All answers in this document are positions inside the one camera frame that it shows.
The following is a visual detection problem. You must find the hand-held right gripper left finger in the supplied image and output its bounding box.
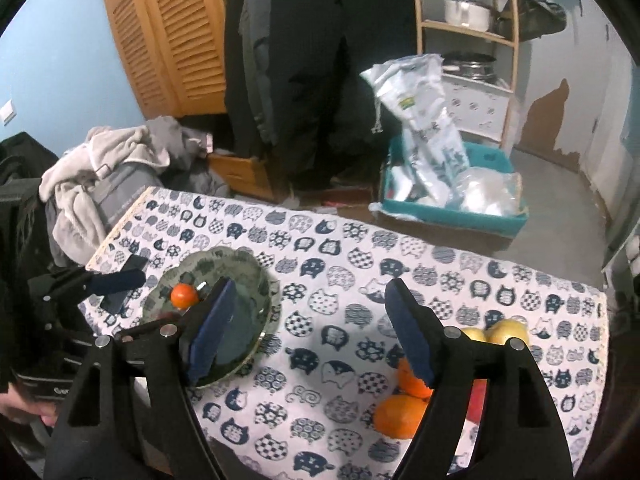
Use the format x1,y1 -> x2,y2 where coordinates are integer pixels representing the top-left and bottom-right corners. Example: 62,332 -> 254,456
44,277 -> 238,480

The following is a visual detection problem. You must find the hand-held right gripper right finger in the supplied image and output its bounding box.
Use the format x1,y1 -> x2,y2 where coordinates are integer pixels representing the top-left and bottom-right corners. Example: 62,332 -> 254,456
384,277 -> 573,480

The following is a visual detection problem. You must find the person's left hand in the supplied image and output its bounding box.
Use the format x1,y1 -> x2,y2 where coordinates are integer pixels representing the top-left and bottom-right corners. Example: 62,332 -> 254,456
0,389 -> 59,429

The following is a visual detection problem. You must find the cat print tablecloth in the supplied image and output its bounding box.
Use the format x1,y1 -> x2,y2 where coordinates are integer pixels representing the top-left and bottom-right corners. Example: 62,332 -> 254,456
85,186 -> 609,480

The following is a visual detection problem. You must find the red apple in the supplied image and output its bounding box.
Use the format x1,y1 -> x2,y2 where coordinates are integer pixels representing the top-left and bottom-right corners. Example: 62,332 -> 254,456
465,379 -> 489,422

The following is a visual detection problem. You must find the beige fleece garment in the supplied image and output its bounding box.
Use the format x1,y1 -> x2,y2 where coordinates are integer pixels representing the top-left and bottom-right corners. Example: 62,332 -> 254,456
39,125 -> 167,267

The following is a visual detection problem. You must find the grey clothes pile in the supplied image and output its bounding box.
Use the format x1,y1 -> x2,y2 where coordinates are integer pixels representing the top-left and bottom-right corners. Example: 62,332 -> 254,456
145,116 -> 232,199

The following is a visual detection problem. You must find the teal cardboard box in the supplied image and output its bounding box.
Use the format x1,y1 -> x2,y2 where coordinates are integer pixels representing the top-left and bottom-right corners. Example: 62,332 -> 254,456
369,135 -> 530,239

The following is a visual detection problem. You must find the wooden drawer unit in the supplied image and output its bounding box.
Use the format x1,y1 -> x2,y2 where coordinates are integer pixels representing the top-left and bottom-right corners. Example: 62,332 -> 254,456
207,152 -> 282,204

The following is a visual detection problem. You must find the black bag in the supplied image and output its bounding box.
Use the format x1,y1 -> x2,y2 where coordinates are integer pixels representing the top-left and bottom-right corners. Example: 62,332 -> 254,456
0,131 -> 62,202

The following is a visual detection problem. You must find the clear plastic bag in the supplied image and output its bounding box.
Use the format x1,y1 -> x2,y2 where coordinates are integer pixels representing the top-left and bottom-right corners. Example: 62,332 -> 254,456
457,167 -> 524,217

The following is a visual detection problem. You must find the white shoe rack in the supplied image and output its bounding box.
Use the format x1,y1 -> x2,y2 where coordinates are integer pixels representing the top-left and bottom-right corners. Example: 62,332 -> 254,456
601,220 -> 640,323

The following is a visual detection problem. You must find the wooden louvered door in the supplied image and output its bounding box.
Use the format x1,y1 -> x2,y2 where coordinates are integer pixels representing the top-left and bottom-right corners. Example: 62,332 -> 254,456
97,0 -> 232,122

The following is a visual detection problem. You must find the white printed sack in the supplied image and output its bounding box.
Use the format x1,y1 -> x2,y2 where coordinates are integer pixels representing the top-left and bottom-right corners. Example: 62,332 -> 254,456
359,53 -> 471,207

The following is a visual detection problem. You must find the black grey hanging jacket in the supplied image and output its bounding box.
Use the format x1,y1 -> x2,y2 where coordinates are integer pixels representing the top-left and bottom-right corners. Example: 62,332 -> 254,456
223,0 -> 301,161

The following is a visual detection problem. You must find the white drawer cabinet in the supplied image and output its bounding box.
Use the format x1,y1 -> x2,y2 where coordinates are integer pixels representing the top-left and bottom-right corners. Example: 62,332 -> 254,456
442,72 -> 514,144

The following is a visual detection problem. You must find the black hanging coat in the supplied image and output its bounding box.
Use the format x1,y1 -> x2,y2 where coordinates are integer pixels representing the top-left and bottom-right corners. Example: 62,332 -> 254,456
272,0 -> 419,193

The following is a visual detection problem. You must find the steel cooking pot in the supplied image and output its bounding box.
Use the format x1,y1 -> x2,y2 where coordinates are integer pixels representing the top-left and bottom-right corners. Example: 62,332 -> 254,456
439,52 -> 499,81

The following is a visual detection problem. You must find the white cooking pot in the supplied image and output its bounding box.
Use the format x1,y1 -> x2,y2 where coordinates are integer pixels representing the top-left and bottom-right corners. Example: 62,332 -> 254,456
442,0 -> 496,31

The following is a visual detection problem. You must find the olive hanging bag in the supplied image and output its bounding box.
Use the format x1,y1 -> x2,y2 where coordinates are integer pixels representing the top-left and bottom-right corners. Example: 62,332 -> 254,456
515,0 -> 569,44

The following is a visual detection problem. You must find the wooden shelf frame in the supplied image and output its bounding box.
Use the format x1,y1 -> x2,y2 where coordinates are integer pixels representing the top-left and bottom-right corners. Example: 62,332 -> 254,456
410,0 -> 521,157

